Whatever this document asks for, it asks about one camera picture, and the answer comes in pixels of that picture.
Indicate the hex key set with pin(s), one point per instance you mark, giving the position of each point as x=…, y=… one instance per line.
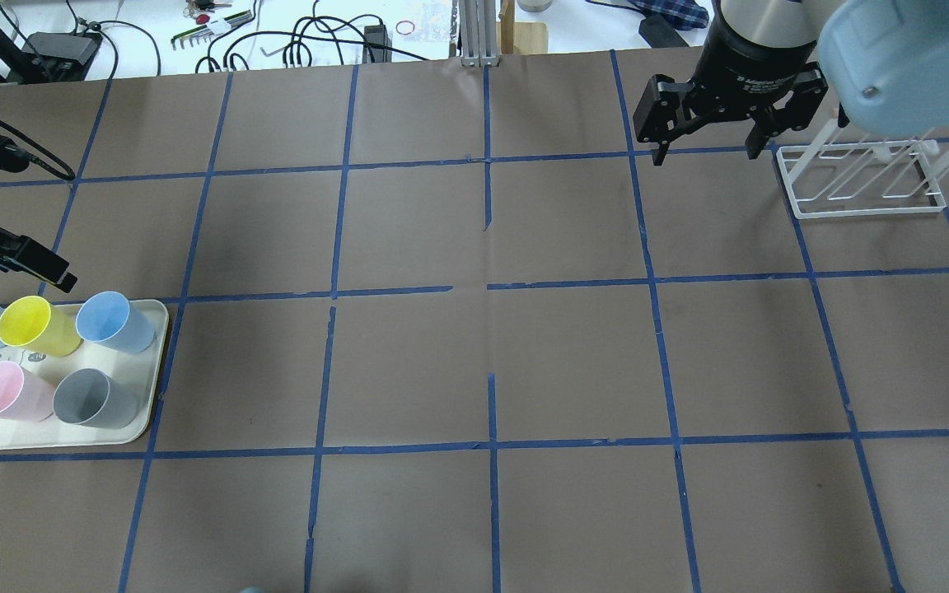
x=211, y=30

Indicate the black power adapter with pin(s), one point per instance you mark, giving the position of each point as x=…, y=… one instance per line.
x=62, y=57

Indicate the yellow cup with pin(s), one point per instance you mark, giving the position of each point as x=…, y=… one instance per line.
x=33, y=324

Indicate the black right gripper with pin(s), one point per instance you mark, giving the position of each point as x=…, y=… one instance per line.
x=749, y=59

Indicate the grey cup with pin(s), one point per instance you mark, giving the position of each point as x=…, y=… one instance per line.
x=90, y=398

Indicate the cream plastic tray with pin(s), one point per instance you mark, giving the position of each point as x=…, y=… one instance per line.
x=139, y=372

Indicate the wooden stand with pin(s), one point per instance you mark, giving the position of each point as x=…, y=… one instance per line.
x=519, y=37

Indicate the blue plaid umbrella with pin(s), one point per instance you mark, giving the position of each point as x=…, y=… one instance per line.
x=682, y=15

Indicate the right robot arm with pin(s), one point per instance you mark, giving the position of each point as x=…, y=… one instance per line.
x=886, y=61

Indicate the white wire cup rack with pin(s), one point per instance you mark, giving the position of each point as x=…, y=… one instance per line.
x=848, y=172

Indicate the pink cup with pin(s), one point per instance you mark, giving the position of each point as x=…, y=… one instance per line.
x=24, y=396

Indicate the aluminium frame post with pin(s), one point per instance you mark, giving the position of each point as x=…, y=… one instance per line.
x=477, y=35

